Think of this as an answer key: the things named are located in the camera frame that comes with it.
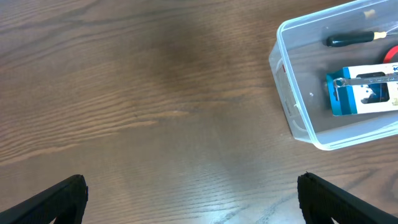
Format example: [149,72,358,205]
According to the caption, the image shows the silver double-ended wrench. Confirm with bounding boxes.
[333,74,397,88]

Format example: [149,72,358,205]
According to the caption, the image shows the blue white cardboard box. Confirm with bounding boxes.
[326,63,397,116]

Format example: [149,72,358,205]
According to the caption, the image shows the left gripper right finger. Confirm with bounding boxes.
[297,172,397,224]

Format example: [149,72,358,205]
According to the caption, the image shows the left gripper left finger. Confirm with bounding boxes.
[1,174,88,224]

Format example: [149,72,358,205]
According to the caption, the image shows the red handled pliers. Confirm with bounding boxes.
[382,45,398,63]

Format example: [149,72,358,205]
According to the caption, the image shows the black yellow screwdriver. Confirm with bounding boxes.
[325,29,397,47]

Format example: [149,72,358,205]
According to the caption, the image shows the clear plastic container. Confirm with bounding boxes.
[269,1,397,151]

